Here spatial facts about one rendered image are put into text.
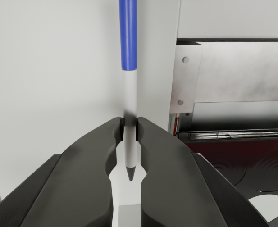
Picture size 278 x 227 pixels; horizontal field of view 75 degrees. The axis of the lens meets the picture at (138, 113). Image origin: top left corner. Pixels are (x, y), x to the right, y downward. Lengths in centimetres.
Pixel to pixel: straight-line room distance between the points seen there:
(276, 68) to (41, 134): 28
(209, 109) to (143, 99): 22
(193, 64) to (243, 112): 20
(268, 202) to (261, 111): 17
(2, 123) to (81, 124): 6
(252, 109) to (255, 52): 14
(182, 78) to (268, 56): 12
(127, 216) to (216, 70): 20
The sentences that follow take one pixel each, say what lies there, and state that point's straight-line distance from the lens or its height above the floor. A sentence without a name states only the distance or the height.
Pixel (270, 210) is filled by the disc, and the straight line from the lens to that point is 47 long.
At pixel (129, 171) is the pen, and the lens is 16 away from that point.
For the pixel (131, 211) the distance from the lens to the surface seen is 23.
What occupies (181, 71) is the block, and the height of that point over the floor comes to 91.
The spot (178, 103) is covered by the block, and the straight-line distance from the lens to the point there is 22.
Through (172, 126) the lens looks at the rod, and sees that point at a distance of 25.
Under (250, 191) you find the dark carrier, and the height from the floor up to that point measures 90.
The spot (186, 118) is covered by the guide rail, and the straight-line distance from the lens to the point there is 31.
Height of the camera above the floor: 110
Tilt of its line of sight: 61 degrees down
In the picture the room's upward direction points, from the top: 172 degrees clockwise
